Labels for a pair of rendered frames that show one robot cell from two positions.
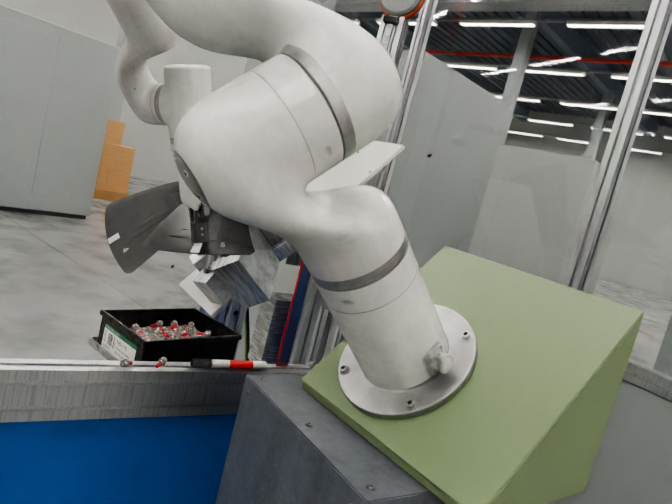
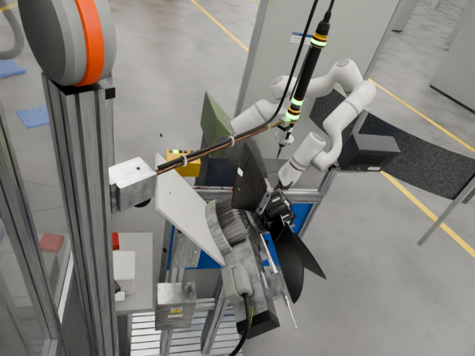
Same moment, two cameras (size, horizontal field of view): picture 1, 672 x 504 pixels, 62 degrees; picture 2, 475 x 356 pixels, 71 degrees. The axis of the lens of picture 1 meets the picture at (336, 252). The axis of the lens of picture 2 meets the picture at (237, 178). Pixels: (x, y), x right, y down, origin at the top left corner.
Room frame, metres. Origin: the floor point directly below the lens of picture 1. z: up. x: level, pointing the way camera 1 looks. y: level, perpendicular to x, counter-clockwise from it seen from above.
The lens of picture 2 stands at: (2.35, 0.39, 2.06)
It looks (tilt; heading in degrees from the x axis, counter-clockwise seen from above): 39 degrees down; 194
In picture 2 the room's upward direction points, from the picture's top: 15 degrees clockwise
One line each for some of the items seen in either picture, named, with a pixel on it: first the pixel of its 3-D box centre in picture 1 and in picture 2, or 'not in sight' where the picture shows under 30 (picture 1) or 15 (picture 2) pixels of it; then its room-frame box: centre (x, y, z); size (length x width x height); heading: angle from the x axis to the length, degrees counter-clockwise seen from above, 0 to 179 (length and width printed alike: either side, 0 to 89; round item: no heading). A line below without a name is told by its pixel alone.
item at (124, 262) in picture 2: not in sight; (111, 277); (1.79, -0.12, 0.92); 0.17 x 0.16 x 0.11; 125
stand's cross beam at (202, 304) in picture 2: not in sight; (194, 305); (1.54, 0.14, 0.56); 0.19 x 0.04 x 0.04; 125
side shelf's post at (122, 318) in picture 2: not in sight; (122, 321); (1.72, -0.14, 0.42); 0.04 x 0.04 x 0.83; 35
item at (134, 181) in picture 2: not in sight; (127, 184); (1.89, 0.03, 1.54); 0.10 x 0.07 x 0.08; 160
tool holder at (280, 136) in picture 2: not in sight; (285, 128); (1.32, 0.24, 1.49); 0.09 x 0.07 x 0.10; 160
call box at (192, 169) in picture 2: not in sight; (182, 164); (1.18, -0.20, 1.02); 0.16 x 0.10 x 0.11; 125
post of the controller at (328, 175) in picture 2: not in sight; (326, 179); (0.71, 0.47, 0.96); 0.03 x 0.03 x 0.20; 35
